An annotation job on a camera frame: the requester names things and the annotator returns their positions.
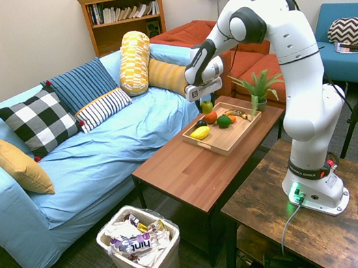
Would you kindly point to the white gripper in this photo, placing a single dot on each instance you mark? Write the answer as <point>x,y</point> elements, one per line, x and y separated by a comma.
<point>202,89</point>

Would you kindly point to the green apple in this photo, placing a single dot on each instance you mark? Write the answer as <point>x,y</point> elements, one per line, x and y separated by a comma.
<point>207,106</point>

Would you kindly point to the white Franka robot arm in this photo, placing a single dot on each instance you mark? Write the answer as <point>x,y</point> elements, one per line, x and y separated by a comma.
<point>296,51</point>

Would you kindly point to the wooden serving tray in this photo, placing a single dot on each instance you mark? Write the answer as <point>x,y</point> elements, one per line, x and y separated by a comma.
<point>232,138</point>

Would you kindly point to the black avocado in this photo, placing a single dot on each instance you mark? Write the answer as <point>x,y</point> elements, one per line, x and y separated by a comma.
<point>201,123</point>

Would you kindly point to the green round fruit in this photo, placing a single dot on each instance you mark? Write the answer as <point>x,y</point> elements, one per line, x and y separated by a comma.
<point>223,121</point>

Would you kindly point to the small orange fruit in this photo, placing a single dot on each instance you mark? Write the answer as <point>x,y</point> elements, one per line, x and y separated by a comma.
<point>233,119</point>

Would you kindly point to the yellow lemon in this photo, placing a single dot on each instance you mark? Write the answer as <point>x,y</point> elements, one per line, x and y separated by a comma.
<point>200,133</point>

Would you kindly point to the brown spotted banana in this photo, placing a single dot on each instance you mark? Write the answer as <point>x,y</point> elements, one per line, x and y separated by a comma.
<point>240,115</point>

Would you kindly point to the mustard striped pillow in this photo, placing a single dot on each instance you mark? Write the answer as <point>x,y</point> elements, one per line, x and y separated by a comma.
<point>165,74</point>

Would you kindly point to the potted green fern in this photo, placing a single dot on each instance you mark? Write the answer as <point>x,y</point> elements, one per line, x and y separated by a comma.
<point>259,90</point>

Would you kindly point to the orange sofa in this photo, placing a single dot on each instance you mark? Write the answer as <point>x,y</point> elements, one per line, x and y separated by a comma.
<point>257,64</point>

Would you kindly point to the reddish wood coffee table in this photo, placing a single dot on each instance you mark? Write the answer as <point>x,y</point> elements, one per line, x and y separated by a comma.
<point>200,178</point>

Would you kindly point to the yellow patterned bolster pillow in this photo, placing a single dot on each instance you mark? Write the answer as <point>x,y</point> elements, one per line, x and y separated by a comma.
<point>133,62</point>

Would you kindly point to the black bookshelf speaker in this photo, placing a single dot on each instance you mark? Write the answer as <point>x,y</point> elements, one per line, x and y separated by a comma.
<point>153,28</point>

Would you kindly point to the white navy striped pillow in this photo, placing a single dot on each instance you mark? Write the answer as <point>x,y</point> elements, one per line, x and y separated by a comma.
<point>103,107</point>

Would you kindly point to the wooden bookshelf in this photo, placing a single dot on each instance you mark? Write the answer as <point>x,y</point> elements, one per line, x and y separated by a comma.
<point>126,32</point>

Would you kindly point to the row of books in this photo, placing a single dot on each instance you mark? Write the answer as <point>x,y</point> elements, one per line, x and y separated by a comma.
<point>124,12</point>

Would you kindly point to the blue striped pillow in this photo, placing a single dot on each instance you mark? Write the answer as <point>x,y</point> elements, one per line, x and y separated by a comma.
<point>83,83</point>

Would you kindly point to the light blue sofa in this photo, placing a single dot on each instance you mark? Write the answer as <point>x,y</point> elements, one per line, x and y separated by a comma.
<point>94,163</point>

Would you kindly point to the teal sofa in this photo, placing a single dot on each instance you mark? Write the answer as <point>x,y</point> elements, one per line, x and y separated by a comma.
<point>352,72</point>

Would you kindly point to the magazine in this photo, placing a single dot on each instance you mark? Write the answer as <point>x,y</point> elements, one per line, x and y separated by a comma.
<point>349,49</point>

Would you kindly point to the crumpled hint wrapper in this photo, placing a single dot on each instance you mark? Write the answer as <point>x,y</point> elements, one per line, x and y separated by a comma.
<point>136,245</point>

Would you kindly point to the black white chevron pillow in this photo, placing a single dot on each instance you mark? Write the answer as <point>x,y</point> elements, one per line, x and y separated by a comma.
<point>355,30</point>

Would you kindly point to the black white checked pillow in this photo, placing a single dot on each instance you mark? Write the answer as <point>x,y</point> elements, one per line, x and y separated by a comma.
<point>38,120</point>

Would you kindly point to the rustic dark wood table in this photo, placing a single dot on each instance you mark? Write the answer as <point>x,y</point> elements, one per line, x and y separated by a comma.
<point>322,240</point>

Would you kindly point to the plain mustard pillow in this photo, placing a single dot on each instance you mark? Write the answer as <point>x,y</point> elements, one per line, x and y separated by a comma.
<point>18,166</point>

